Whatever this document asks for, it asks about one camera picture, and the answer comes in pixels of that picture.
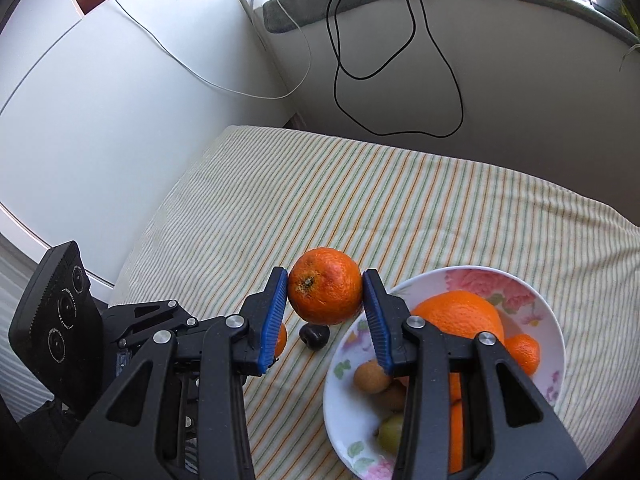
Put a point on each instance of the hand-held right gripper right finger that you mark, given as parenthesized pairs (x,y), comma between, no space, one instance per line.
(375,320)

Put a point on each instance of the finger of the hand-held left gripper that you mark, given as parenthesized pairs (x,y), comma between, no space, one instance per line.
(150,317)

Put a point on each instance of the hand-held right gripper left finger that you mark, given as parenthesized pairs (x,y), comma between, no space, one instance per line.
(272,320)

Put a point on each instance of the small brown round fruit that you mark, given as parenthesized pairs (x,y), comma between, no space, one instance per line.
(395,397)
(370,377)

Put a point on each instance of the large tangerine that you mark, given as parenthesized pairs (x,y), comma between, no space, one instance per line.
(325,290)

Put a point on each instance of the large orange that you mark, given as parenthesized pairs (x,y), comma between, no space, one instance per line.
(460,315)

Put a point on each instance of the green kiwi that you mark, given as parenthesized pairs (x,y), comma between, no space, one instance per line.
(390,432)

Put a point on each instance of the small tangerine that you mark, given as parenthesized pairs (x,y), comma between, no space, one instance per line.
(281,340)
(522,355)
(455,425)

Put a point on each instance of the white floral bowl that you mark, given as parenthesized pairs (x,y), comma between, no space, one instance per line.
(540,310)

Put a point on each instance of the dark plum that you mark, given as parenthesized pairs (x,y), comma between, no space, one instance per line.
(315,337)

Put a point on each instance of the striped bed sheet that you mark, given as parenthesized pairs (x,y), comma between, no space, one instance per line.
(400,200)

